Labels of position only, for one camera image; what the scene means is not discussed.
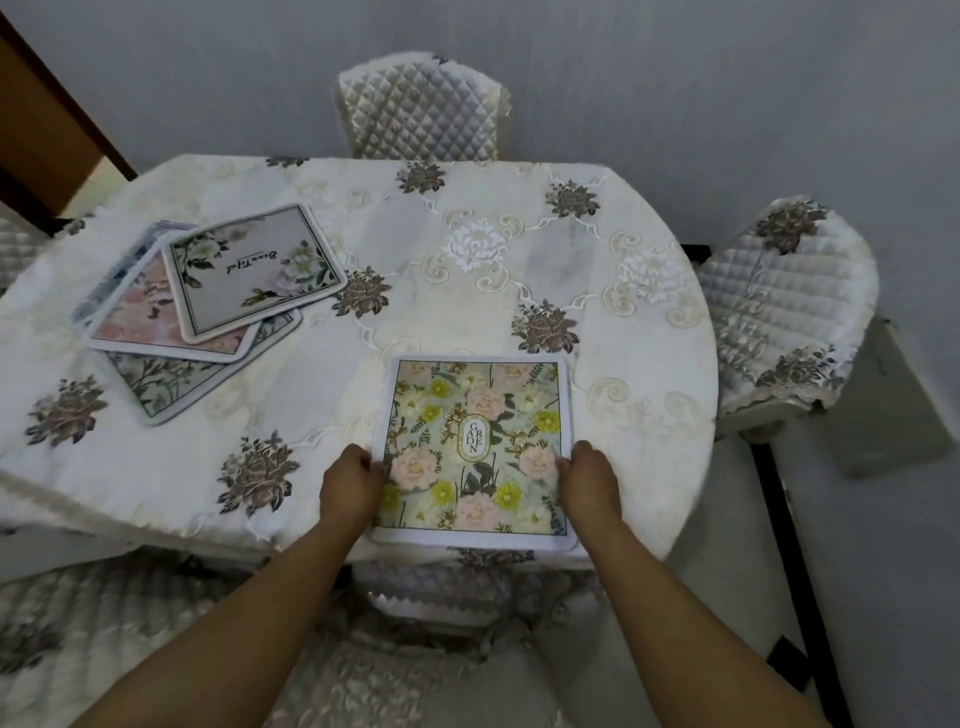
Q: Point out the person's left hand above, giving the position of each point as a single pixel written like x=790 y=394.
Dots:
x=349 y=491

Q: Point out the person's right hand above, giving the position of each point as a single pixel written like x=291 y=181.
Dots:
x=594 y=491

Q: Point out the person's right thumb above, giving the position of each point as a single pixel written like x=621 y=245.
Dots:
x=568 y=469

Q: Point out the person's left thumb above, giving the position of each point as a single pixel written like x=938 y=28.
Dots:
x=375 y=469

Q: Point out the yellow pink floral placemat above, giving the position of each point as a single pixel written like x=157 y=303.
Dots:
x=480 y=420

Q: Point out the person's left forearm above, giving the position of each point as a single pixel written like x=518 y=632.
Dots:
x=240 y=622

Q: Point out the person's right forearm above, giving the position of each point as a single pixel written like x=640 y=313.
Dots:
x=675 y=630

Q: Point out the cream embroidered floral tablecloth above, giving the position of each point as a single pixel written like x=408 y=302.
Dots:
x=465 y=300

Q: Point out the quilted cream covered chair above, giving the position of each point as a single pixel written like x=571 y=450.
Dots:
x=787 y=307
x=19 y=251
x=442 y=660
x=424 y=105
x=82 y=637

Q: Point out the green leafy placemat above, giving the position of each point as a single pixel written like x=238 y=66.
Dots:
x=161 y=386

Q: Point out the grey placemat with flowers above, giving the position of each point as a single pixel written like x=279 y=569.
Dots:
x=247 y=270

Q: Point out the blue patterned placemat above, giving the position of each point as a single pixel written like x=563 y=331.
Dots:
x=112 y=277

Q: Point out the brown wooden door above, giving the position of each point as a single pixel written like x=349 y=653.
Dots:
x=45 y=142

